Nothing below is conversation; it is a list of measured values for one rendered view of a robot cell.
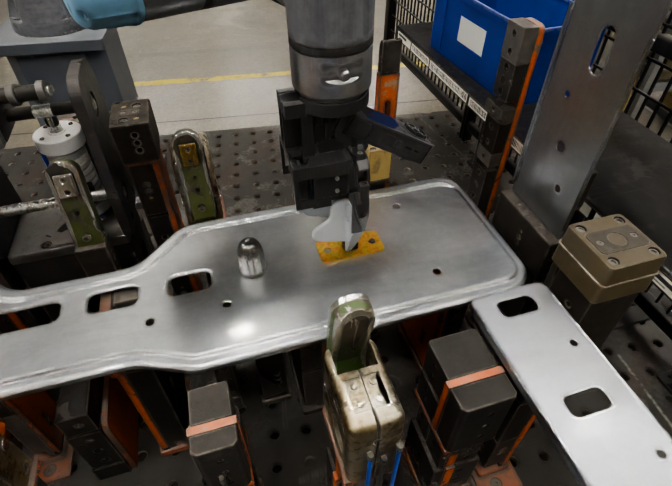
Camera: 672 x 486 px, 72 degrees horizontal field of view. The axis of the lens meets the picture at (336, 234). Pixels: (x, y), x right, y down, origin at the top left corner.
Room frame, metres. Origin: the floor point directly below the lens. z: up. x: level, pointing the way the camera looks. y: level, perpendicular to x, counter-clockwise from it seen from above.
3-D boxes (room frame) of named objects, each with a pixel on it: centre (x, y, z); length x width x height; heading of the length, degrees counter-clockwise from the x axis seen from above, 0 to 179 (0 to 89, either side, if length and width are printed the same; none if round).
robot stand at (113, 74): (0.94, 0.55, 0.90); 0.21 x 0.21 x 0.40; 10
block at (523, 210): (0.49, -0.27, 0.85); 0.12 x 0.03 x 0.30; 17
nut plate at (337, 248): (0.42, -0.02, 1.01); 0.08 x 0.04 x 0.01; 107
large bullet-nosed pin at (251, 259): (0.39, 0.10, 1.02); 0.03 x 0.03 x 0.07
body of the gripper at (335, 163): (0.41, 0.01, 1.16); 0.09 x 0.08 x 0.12; 107
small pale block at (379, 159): (0.56, -0.06, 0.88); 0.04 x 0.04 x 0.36; 17
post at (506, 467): (0.28, -0.22, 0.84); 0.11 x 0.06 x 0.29; 17
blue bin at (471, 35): (0.90, -0.33, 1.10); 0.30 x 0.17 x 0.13; 19
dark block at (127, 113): (0.56, 0.27, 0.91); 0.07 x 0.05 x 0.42; 17
